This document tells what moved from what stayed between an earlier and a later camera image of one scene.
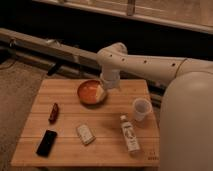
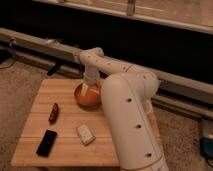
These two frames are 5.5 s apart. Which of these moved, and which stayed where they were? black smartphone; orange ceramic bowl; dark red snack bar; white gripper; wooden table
Moved: orange ceramic bowl; white gripper
Stayed: dark red snack bar; black smartphone; wooden table
